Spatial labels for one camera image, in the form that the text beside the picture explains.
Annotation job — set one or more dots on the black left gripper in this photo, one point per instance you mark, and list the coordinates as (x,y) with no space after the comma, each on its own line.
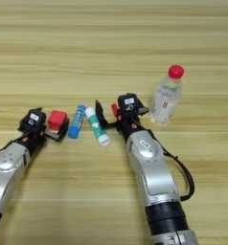
(34,135)

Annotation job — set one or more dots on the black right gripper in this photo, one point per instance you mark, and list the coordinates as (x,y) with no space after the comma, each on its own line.
(128,122)

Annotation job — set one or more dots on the red cube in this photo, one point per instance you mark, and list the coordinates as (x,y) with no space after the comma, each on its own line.
(57,120)

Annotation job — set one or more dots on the white and green glue stick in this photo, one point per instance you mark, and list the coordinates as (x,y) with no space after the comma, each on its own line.
(97,127)

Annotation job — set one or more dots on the blue glue stick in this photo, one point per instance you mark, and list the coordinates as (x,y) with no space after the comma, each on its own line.
(77,122)

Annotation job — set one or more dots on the clear bottle with red cap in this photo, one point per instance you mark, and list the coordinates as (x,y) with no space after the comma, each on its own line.
(166,99)

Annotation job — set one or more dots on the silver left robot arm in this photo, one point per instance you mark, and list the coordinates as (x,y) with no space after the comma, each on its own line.
(7,175)

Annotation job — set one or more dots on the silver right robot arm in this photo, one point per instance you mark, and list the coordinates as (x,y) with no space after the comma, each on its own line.
(157,182)

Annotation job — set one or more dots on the red marker pen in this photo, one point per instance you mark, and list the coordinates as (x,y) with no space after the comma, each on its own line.
(114,109)

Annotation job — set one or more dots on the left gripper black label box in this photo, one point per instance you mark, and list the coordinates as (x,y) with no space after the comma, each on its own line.
(35,118)

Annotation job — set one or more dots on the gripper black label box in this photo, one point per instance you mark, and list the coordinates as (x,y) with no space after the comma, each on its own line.
(128,102)
(35,118)

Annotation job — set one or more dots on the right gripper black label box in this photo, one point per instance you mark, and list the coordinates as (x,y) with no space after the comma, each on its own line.
(128,102)

